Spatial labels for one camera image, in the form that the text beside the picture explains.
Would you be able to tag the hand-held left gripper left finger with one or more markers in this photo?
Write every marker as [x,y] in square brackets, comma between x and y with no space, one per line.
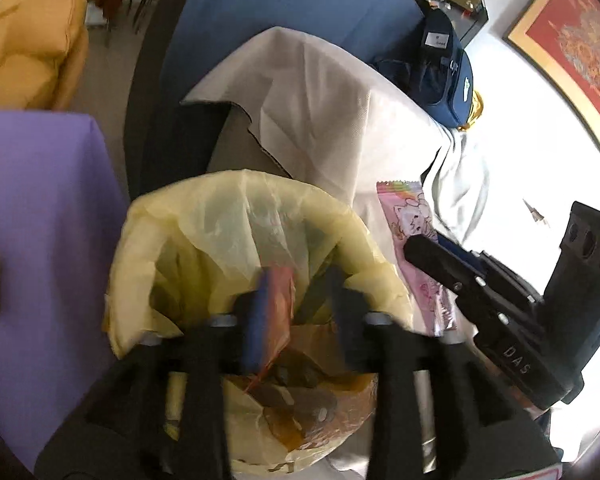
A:
[256,325]

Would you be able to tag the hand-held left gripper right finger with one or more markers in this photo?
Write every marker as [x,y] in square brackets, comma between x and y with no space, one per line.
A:
[345,325]

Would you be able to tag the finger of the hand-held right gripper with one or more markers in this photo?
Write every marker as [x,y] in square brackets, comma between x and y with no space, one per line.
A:
[505,277]
[440,265]

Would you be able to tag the orange red snack wrapper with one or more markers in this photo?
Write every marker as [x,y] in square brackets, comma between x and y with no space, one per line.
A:
[281,310]

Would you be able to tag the pink cartoon snack wrapper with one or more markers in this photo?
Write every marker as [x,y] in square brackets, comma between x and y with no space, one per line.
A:
[412,215]

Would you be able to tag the yellow-lined trash bin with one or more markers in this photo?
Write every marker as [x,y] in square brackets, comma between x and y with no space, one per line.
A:
[205,230]

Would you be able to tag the brown printed packet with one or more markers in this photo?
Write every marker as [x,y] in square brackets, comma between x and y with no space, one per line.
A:
[305,405]

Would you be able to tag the navy blue bag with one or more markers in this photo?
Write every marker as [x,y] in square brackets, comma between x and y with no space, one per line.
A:
[442,75]

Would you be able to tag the white cloth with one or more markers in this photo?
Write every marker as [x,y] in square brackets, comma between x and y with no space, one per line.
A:
[320,100]

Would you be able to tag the purple tablecloth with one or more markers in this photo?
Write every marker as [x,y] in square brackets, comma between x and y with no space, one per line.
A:
[40,210]

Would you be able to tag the red framed picture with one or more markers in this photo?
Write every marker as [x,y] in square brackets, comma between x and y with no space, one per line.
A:
[575,40]

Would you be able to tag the yellow leather armchair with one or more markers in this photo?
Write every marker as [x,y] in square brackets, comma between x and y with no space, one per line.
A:
[25,45]

